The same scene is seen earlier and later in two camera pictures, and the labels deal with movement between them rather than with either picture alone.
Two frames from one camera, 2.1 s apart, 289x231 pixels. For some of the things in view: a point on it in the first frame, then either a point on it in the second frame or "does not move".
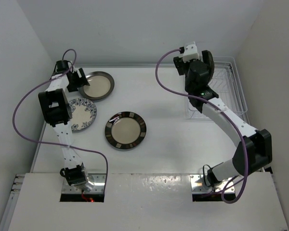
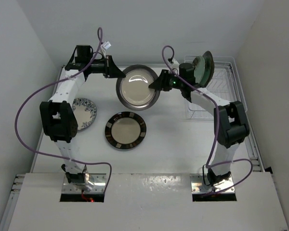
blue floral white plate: x=83 y=112 does not move
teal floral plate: x=208 y=59 does not move
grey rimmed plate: x=101 y=84 to x=133 y=91
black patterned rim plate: x=125 y=130 does not move
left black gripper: x=81 y=81 to x=110 y=70
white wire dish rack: x=227 y=83 does not move
